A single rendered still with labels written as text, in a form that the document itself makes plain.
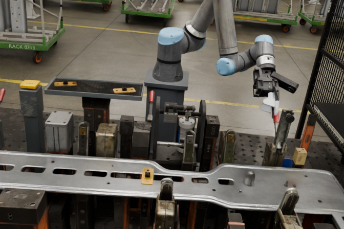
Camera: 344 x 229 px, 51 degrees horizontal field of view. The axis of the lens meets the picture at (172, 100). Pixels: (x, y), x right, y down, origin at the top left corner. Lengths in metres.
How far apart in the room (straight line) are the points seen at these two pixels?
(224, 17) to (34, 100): 0.81
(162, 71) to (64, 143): 0.60
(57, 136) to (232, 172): 0.63
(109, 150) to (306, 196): 0.68
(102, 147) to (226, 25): 0.67
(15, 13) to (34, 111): 3.99
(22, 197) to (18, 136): 0.97
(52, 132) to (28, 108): 0.24
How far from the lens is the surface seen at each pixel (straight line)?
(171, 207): 1.04
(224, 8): 1.46
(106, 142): 1.29
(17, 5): 5.41
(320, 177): 1.39
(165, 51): 1.65
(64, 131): 1.31
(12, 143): 2.01
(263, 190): 1.24
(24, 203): 1.11
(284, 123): 1.32
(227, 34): 1.46
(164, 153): 1.40
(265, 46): 1.52
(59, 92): 1.41
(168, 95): 1.69
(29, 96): 1.50
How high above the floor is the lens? 1.74
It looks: 25 degrees down
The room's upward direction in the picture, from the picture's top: 5 degrees clockwise
